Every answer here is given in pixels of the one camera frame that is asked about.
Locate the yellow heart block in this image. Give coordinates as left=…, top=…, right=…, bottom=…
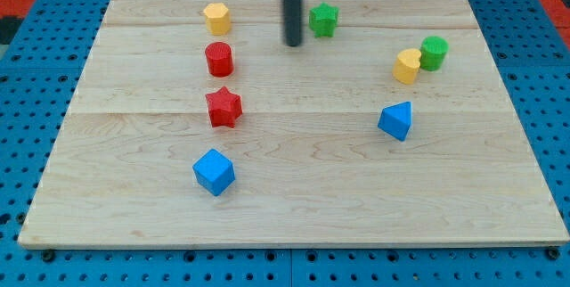
left=392, top=48, right=421, bottom=85

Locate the green cylinder block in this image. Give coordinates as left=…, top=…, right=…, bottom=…
left=420, top=36, right=449, bottom=71

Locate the red cylinder block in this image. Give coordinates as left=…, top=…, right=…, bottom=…
left=205, top=42, right=234, bottom=78

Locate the red star block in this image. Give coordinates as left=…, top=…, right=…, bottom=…
left=205, top=86, right=242, bottom=128

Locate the green star block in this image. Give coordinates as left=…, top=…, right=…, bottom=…
left=309, top=3, right=339, bottom=37

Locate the wooden board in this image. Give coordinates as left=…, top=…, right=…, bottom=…
left=19, top=0, right=569, bottom=250

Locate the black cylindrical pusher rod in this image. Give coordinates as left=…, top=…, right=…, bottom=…
left=281, top=0, right=303, bottom=47

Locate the blue cube block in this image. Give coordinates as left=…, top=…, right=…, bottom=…
left=192, top=149, right=235, bottom=196

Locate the blue triangle block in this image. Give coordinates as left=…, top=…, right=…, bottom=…
left=378, top=102, right=412, bottom=142

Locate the yellow hexagon block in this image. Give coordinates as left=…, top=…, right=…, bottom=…
left=203, top=3, right=232, bottom=36

